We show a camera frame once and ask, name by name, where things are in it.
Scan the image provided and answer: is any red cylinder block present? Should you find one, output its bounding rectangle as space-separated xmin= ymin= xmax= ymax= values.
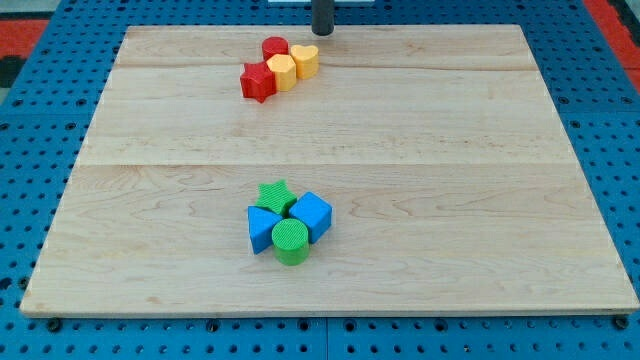
xmin=261 ymin=36 xmax=289 ymax=61

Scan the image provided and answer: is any yellow hexagon block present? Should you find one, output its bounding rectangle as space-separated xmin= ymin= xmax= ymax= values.
xmin=267 ymin=54 xmax=297 ymax=92

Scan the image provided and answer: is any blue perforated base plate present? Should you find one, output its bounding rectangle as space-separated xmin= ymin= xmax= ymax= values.
xmin=1 ymin=0 xmax=639 ymax=359

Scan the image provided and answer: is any yellow heart block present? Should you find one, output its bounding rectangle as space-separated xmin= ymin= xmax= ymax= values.
xmin=290 ymin=44 xmax=319 ymax=79

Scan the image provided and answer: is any blue triangle block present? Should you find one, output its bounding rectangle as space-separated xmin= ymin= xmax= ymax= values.
xmin=247 ymin=206 xmax=283 ymax=255

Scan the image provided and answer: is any green cylinder block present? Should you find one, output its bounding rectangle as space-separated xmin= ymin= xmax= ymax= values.
xmin=271 ymin=218 xmax=309 ymax=266

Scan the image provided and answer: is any green star block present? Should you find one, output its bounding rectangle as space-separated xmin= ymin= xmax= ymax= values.
xmin=255 ymin=179 xmax=297 ymax=217

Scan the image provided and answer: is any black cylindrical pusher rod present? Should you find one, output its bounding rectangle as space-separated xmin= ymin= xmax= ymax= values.
xmin=311 ymin=0 xmax=335 ymax=36

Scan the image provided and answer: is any red star block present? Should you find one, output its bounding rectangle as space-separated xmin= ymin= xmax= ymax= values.
xmin=240 ymin=61 xmax=277 ymax=103

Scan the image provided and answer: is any blue cube block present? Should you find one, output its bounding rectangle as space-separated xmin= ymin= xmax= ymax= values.
xmin=289 ymin=192 xmax=333 ymax=244

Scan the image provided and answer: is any light wooden board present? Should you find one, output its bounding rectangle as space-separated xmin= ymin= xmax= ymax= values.
xmin=21 ymin=25 xmax=639 ymax=318

